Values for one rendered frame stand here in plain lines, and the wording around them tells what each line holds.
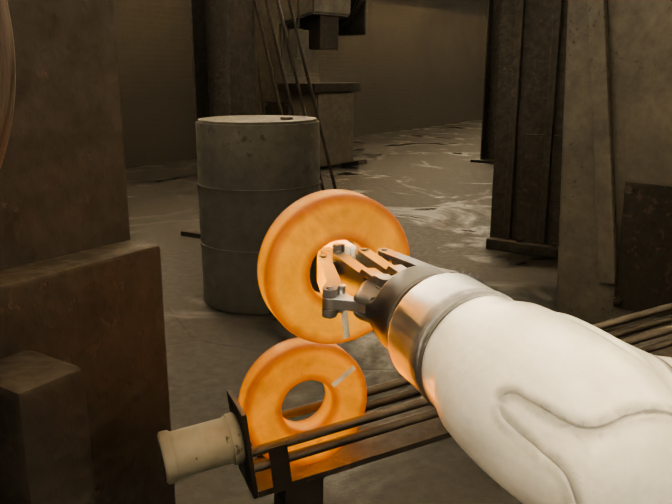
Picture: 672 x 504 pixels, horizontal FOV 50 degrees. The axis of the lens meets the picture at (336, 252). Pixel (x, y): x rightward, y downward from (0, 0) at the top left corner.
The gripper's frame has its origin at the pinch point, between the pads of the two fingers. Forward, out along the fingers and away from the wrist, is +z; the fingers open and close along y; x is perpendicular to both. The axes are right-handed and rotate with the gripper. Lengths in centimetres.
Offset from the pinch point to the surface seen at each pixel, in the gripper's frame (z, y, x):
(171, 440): 8.4, -16.0, -22.8
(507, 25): 313, 234, 28
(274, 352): 9.7, -3.6, -14.6
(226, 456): 6.8, -10.2, -25.2
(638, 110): 144, 178, -4
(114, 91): 33.1, -17.3, 13.5
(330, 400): 8.9, 3.2, -21.7
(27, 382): 5.2, -29.7, -11.7
